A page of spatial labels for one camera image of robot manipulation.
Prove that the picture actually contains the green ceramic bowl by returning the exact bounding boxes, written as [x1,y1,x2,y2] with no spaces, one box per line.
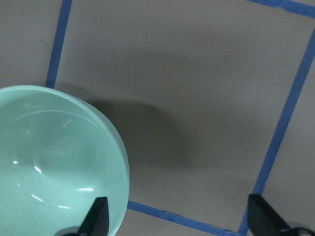
[0,86,129,236]

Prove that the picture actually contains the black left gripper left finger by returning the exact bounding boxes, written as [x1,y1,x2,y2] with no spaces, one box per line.
[77,197,109,236]

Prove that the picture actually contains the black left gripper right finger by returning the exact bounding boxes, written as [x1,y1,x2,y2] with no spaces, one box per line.
[247,194,290,236]

